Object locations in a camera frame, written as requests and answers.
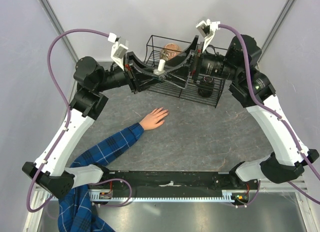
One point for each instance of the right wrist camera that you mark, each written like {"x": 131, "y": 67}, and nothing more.
{"x": 207, "y": 29}

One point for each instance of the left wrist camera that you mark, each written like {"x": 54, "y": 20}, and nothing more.
{"x": 118, "y": 51}

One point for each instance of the mannequin hand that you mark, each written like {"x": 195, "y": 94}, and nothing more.
{"x": 154, "y": 119}

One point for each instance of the black wire rack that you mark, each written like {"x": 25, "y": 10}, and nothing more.
{"x": 152, "y": 56}

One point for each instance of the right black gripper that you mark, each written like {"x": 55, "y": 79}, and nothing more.
{"x": 178, "y": 60}

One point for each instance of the brown ceramic bowl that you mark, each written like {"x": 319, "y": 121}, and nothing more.
{"x": 170, "y": 51}

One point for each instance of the black mug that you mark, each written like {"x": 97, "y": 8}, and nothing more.
{"x": 206, "y": 86}

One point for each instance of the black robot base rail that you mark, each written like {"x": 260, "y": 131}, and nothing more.
{"x": 169, "y": 186}

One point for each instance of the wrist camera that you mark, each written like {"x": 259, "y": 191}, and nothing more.
{"x": 118, "y": 51}
{"x": 207, "y": 29}

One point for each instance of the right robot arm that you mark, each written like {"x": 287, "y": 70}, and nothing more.
{"x": 254, "y": 91}

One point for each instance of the nail polish bottle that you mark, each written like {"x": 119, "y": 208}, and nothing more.
{"x": 158, "y": 72}

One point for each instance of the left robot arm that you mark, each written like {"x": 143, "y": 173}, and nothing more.
{"x": 49, "y": 170}

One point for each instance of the blue plaid sleeve forearm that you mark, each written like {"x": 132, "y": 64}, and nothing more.
{"x": 75, "y": 209}

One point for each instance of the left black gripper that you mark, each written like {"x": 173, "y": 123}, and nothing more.
{"x": 131, "y": 61}

